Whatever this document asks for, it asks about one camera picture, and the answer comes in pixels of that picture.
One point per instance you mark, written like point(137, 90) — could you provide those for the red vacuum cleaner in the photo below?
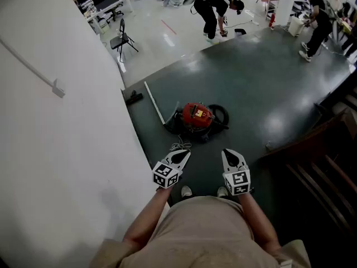
point(195, 116)

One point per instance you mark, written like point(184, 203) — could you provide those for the white power strip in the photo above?
point(255, 23)

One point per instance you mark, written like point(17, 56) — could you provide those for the person's right white shoe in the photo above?
point(222, 191)

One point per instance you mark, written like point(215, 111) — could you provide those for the person's left white shoe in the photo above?
point(186, 191)

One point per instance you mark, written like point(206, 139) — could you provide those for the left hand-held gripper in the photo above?
point(164, 176)

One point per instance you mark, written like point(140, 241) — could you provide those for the person's right forearm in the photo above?
point(259, 222)

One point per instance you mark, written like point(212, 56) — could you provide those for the person's beige shirt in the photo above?
point(203, 233)

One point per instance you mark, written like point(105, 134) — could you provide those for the white office desk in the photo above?
point(111, 8)

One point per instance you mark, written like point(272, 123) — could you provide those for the grey vacuum nozzle attachment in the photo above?
point(171, 119)

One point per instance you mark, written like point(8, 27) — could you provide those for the white trash bin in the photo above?
point(295, 26)

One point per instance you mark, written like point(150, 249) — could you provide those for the black folding chair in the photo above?
point(120, 40)

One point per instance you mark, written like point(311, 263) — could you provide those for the metal vacuum wand tube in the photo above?
point(153, 100)

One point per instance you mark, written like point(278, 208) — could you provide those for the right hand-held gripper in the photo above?
point(237, 181)

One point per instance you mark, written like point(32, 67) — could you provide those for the person's left forearm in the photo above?
point(145, 222)

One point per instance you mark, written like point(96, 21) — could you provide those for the black vacuum floor brush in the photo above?
point(134, 98)

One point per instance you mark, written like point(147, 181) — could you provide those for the red fire extinguisher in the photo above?
point(272, 21)

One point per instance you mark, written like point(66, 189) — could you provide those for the person's white shoe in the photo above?
point(186, 191)
point(222, 191)

